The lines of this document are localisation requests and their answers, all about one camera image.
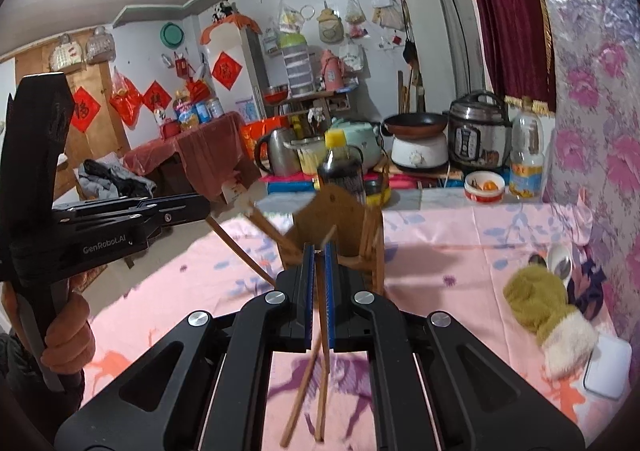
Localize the wooden door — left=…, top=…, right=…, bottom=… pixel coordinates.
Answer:
left=15, top=51, right=126, bottom=202

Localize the pink thermos jug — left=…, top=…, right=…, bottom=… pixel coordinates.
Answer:
left=320, top=48, right=348, bottom=92

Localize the white hanging plastic bag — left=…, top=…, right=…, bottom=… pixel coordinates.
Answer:
left=371, top=0, right=403, bottom=29

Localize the panda plush toy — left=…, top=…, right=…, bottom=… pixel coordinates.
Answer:
left=211, top=0, right=237, bottom=24

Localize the green plastic basin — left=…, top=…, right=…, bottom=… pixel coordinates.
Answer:
left=160, top=22, right=187, bottom=49

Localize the stacked container green lid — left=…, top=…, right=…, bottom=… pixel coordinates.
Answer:
left=280, top=31, right=313, bottom=99

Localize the maroon curtain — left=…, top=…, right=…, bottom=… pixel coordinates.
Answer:
left=452, top=0, right=558, bottom=114

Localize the steel kettle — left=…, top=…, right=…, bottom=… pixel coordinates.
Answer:
left=254, top=127, right=301, bottom=178

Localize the dark soy sauce bottle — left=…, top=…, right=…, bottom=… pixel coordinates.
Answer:
left=316, top=128, right=366, bottom=206

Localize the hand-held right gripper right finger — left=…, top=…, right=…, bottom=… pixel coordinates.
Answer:
left=324, top=241, right=586, bottom=451

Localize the dark blue fabric strap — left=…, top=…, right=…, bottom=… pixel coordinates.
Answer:
left=567, top=258, right=608, bottom=322

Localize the pale green rice cooker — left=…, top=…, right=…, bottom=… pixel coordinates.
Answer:
left=325, top=118, right=386, bottom=172

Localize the white fridge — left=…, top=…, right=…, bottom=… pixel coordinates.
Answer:
left=202, top=26, right=271, bottom=124

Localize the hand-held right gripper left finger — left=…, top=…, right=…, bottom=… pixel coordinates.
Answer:
left=55, top=243, right=317, bottom=451

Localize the person's left hand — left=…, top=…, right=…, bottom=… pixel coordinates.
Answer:
left=0, top=281, right=97, bottom=376

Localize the pale yellow pot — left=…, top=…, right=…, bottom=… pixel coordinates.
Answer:
left=290, top=135, right=327, bottom=174

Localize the yellow bear hanging bag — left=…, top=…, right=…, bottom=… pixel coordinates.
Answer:
left=317, top=6, right=343, bottom=44

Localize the red white bowl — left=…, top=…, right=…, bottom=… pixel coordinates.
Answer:
left=463, top=171, right=506, bottom=203

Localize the wooden chopstick holder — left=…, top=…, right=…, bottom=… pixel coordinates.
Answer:
left=277, top=183, right=386, bottom=297

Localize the black frying pan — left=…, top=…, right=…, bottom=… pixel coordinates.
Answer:
left=382, top=112, right=448, bottom=138

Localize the metal basin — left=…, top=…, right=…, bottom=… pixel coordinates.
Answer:
left=262, top=85, right=291, bottom=106

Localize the yellow oil bottle blue label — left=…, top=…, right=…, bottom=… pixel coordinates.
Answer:
left=172, top=90, right=198, bottom=132

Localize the red orange gift box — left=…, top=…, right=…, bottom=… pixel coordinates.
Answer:
left=241, top=116, right=291, bottom=162

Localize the silver electric pressure cooker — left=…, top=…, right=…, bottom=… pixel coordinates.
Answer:
left=447, top=90, right=513, bottom=172

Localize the red diamond paper decoration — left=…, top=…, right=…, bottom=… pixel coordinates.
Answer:
left=142, top=80, right=173, bottom=119
left=211, top=50, right=245, bottom=92
left=70, top=87, right=102, bottom=134

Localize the red cloth covered table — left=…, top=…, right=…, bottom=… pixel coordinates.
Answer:
left=122, top=112, right=261, bottom=204

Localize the red plastic bag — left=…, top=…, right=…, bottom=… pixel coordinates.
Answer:
left=110, top=68, right=143, bottom=129

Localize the orange cloth cover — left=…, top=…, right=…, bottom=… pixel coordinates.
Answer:
left=200, top=15, right=263, bottom=46

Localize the white rounded box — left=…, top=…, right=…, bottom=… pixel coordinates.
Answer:
left=582, top=333, right=633, bottom=399

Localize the clear cooking oil bottle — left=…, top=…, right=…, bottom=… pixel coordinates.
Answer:
left=507, top=96, right=547, bottom=202

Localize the dark clothes pile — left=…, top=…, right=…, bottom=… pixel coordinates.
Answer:
left=77, top=158, right=158, bottom=199

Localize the bundle of wooden chopsticks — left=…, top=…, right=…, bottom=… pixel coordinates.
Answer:
left=206, top=203, right=387, bottom=294

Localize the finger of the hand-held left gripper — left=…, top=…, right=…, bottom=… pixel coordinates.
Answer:
left=52, top=193, right=212, bottom=243

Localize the white electric cooking pot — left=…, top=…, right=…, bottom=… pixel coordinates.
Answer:
left=390, top=133, right=451, bottom=169

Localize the long wooden chopstick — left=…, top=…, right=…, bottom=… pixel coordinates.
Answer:
left=314, top=331, right=333, bottom=443
left=279, top=225, right=338, bottom=448

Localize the pink deer printed blanket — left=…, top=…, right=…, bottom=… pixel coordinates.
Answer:
left=75, top=203, right=631, bottom=451

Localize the blue plastic tray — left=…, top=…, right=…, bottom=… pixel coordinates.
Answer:
left=260, top=173, right=321, bottom=196

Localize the white ceramic spoon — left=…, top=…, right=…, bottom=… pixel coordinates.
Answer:
left=546, top=246, right=574, bottom=282

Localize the olive green plush glove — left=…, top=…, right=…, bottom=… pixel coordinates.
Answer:
left=502, top=265, right=600, bottom=379

